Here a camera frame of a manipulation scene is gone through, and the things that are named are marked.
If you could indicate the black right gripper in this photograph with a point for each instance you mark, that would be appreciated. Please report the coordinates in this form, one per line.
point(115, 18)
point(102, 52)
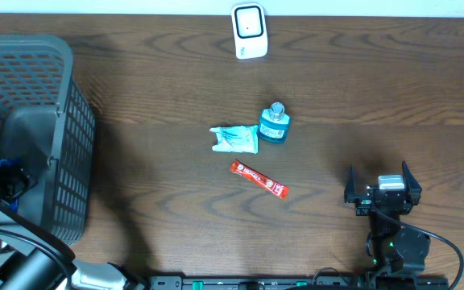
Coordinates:
point(363, 203)

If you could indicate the red Nescafe coffee stick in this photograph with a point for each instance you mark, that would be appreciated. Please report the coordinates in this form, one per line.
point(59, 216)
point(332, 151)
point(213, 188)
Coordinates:
point(268, 184)

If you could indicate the teal mouthwash bottle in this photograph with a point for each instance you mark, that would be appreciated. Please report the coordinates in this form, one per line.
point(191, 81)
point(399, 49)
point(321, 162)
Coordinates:
point(274, 124)

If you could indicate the mint green wipes pack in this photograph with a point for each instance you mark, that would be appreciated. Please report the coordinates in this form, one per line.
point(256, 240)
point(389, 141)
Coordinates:
point(236, 139)

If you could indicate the blue Oreo cookie pack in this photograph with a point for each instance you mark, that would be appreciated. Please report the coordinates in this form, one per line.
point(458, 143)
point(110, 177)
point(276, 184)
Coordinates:
point(10, 184)

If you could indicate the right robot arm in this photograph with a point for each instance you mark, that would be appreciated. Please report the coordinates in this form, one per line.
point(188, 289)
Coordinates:
point(400, 248)

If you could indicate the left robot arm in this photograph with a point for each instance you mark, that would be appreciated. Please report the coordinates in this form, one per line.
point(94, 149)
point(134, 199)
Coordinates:
point(32, 258)

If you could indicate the grey plastic shopping basket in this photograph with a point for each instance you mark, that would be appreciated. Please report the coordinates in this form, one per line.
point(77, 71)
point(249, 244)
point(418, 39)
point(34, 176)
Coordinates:
point(47, 128)

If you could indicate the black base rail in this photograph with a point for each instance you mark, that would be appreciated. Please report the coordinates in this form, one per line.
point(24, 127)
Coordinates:
point(172, 282)

